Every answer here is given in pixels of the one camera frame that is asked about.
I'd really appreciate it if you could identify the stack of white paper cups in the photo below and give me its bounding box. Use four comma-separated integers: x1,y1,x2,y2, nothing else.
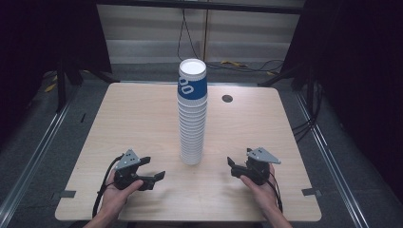
176,58,208,166

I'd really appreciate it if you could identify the black curtain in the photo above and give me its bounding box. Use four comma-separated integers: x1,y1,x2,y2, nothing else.
279,0,403,203
0,0,112,150

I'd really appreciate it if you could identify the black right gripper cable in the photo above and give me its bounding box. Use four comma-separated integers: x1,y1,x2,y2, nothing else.
267,172,284,214

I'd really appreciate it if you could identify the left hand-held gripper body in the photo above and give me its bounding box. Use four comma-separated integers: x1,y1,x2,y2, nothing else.
113,148,156,192

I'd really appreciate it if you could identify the person's right hand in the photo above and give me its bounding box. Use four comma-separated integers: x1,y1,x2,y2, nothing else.
239,163,281,214

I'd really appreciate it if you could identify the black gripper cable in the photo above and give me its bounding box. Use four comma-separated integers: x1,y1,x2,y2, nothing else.
267,172,284,214
91,154,125,219

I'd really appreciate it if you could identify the black floor cable bundle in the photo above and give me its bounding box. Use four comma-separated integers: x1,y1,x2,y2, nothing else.
290,79,325,144

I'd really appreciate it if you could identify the person's left hand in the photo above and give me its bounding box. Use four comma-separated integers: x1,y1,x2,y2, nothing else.
101,172,144,217

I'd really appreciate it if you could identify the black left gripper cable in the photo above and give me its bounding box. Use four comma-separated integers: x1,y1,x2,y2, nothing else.
91,154,125,219

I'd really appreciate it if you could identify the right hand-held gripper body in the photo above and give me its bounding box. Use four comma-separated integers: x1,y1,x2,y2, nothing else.
245,146,282,186

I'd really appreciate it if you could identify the black stand leg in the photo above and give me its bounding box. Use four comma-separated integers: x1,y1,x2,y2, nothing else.
55,60,84,114

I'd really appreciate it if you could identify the metal floor rail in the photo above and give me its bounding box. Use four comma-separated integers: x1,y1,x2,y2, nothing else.
294,90,370,228
0,85,81,220

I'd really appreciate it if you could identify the black hanging cable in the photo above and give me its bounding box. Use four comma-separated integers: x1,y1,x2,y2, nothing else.
176,8,207,65

